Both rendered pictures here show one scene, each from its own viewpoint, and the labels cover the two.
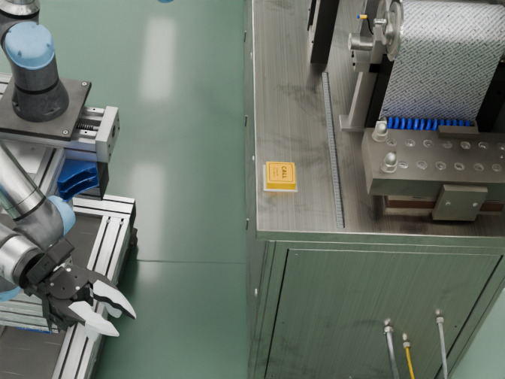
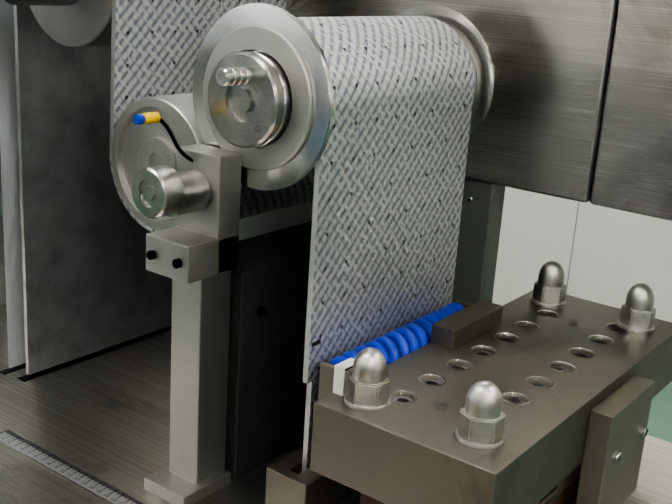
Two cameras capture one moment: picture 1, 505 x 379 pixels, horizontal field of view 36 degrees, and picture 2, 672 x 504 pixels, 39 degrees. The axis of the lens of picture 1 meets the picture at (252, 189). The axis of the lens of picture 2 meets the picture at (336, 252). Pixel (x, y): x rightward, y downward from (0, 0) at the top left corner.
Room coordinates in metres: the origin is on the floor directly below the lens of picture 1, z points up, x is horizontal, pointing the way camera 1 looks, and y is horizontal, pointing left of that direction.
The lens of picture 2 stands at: (0.88, 0.25, 1.36)
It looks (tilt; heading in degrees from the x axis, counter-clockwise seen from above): 17 degrees down; 312
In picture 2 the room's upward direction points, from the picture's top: 4 degrees clockwise
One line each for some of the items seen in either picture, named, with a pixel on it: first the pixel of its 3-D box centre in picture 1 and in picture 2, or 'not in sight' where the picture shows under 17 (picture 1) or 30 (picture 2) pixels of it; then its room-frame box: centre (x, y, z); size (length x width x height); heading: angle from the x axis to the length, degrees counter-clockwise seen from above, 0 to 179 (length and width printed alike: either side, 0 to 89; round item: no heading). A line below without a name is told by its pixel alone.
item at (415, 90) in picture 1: (435, 93); (391, 250); (1.39, -0.40, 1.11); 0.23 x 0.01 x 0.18; 96
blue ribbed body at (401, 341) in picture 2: (429, 125); (406, 344); (1.37, -0.41, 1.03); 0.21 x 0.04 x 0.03; 96
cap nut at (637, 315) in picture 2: not in sight; (639, 305); (1.25, -0.62, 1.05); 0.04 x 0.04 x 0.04
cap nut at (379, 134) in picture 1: (381, 130); (369, 375); (1.31, -0.29, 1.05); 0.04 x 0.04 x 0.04
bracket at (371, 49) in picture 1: (360, 81); (189, 329); (1.47, -0.24, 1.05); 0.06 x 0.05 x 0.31; 96
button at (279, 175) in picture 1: (280, 175); not in sight; (1.26, -0.06, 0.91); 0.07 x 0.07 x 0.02; 6
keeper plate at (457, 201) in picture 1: (459, 203); (617, 452); (1.19, -0.48, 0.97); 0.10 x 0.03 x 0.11; 96
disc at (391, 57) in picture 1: (394, 28); (259, 98); (1.44, -0.28, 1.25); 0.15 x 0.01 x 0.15; 6
